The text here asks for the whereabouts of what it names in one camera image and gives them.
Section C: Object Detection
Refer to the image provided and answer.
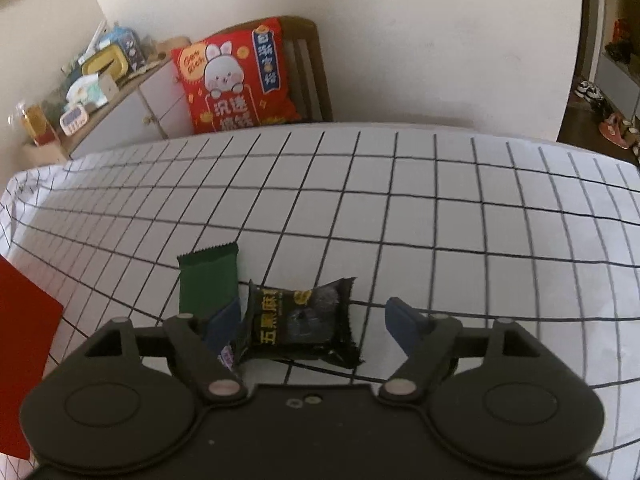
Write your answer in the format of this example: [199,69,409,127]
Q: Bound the purple candy packet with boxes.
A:
[217,344,236,373]

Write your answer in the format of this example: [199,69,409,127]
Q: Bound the green snack packet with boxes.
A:
[178,242,239,318]

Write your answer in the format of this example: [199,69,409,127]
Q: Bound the black sesame snack packet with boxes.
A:
[234,278,361,370]

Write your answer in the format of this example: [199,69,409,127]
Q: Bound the white black checkered tablecloth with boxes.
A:
[1,125,639,479]

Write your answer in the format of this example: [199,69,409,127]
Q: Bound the red white cardboard box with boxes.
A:
[0,259,63,460]

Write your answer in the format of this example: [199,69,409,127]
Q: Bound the wooden side cabinet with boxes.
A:
[23,36,193,167]

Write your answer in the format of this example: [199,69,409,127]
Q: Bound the white pink timer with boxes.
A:
[58,104,89,136]

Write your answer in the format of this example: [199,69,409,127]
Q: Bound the red rabbit cushion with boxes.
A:
[171,18,299,134]

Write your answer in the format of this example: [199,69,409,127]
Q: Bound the brown wooden chair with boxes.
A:
[214,15,335,124]

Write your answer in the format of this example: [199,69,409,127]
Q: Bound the tissue pack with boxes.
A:
[66,73,119,113]

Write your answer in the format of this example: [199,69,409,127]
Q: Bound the shoes on floor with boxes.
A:
[574,79,639,164]

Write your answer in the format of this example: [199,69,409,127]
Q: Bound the orange drink bottle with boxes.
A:
[16,102,58,146]

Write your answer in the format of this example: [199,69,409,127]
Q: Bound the yellow tissue box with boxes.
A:
[81,44,129,81]

